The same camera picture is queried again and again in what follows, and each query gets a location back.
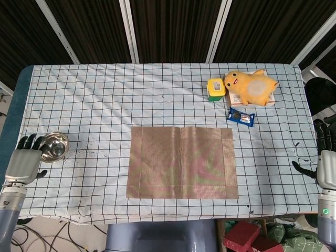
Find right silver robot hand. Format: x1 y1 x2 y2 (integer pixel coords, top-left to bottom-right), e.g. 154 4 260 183
291 119 336 190

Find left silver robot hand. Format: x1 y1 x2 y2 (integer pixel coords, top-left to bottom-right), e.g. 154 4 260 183
4 133 50 184

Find stainless steel bowl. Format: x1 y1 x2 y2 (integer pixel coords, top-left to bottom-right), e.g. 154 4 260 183
40 131 70 164

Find brown woven placemat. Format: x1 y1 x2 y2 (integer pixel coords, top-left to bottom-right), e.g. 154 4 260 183
125 125 240 200

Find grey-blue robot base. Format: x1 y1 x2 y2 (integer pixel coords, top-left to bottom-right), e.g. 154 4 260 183
106 219 218 252

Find teal table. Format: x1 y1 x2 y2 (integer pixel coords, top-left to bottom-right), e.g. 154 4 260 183
0 65 34 184

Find black office chair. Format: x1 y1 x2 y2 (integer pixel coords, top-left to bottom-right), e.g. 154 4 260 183
306 77 336 127

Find green patterned cloth bag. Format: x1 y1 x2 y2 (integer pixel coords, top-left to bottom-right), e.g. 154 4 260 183
272 222 320 252

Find red box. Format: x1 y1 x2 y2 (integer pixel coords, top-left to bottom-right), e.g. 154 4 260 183
223 220 261 252
250 236 285 252

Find blue cookie packet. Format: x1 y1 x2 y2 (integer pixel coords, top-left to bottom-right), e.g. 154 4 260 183
227 107 256 128

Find yellow plush toy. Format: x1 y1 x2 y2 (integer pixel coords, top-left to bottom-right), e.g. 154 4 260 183
223 69 279 106

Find white cardboard box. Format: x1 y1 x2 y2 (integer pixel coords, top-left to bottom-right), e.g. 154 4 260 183
224 70 276 109

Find white black-checked tablecloth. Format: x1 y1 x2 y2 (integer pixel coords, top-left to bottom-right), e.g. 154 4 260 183
0 62 320 225

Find green container with yellow lid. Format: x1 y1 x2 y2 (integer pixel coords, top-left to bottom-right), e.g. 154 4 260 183
205 77 227 102

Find black floor cables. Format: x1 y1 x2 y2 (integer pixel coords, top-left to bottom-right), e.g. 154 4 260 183
10 220 106 252

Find white double frame post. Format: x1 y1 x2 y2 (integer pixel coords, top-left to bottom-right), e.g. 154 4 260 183
119 0 140 64

